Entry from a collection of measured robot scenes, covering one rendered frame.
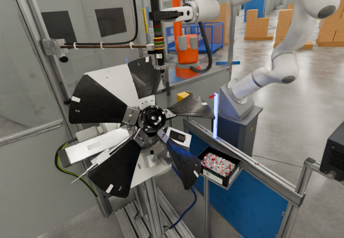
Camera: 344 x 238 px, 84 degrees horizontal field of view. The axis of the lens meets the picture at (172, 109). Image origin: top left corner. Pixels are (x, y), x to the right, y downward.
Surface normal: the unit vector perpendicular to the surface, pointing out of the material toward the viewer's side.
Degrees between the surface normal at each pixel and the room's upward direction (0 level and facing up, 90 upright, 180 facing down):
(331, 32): 90
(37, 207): 90
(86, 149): 50
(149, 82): 43
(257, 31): 90
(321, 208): 0
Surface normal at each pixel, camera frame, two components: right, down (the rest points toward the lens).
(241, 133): 0.04, 0.47
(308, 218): -0.08, -0.88
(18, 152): 0.55, 0.36
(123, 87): 0.37, -0.29
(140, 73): -0.32, -0.26
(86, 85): 0.17, 0.13
